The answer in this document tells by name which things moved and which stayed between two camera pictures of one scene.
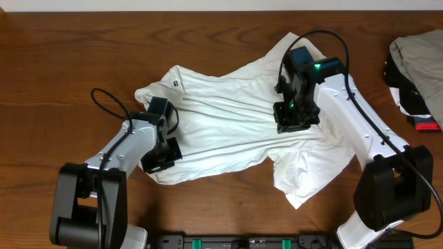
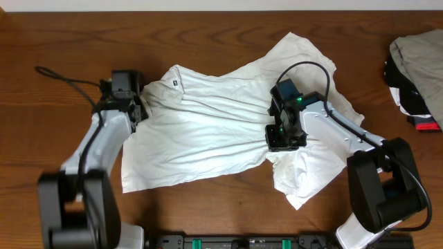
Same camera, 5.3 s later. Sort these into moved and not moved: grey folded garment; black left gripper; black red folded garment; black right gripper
Moved: black left gripper; black right gripper
Not moved: grey folded garment; black red folded garment
